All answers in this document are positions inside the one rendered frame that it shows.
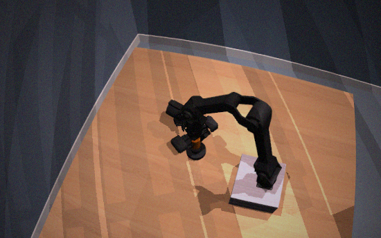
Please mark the orange tapered knob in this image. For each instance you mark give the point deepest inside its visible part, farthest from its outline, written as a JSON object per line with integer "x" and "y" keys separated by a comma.
{"x": 196, "y": 143}

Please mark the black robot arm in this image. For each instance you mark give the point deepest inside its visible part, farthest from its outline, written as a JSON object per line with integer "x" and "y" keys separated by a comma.
{"x": 256, "y": 121}

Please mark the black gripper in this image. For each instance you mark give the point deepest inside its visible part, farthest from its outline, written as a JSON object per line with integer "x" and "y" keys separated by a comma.
{"x": 183, "y": 143}

